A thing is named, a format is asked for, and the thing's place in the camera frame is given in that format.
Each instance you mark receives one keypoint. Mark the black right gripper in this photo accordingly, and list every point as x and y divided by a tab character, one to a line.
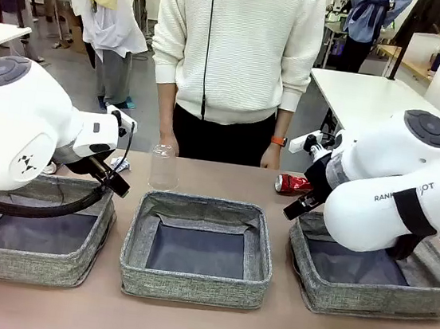
318	180

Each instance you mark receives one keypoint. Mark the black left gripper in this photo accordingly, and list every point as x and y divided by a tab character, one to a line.
101	170

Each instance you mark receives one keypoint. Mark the clear plastic cup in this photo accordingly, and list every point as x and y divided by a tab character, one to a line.
164	174

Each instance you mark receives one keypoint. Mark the person's left forearm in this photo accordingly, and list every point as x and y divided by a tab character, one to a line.
283	122

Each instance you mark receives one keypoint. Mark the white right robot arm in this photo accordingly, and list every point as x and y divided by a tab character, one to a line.
378	216

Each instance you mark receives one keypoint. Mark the person's right forearm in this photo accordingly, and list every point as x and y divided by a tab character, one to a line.
166	110

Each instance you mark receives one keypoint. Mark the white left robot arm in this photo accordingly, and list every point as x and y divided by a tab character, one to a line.
15	127

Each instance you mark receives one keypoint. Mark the person's left hand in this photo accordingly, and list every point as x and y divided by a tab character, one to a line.
271	156

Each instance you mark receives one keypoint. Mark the person's right hand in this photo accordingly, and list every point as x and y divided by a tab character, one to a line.
170	141

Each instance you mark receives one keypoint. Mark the crumpled white paper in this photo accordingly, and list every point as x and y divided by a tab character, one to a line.
120	165

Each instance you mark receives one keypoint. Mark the red soda can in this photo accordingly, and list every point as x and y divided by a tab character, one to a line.
294	185

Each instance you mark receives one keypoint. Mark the orange wristband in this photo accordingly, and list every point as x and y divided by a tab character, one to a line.
279	141

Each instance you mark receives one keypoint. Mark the grey fabric basket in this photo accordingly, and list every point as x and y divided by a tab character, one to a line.
368	301
11	263
189	285

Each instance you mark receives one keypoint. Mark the person in white sweater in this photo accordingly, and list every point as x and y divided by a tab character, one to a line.
240	34

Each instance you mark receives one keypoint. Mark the bystander in black jacket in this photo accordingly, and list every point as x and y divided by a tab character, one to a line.
431	14

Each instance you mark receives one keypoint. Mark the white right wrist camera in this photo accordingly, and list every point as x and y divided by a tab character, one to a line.
299	143

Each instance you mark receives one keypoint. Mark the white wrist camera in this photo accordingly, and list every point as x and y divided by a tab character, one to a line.
123	118
299	143

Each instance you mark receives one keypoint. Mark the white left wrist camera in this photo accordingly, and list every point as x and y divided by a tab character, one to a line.
123	118

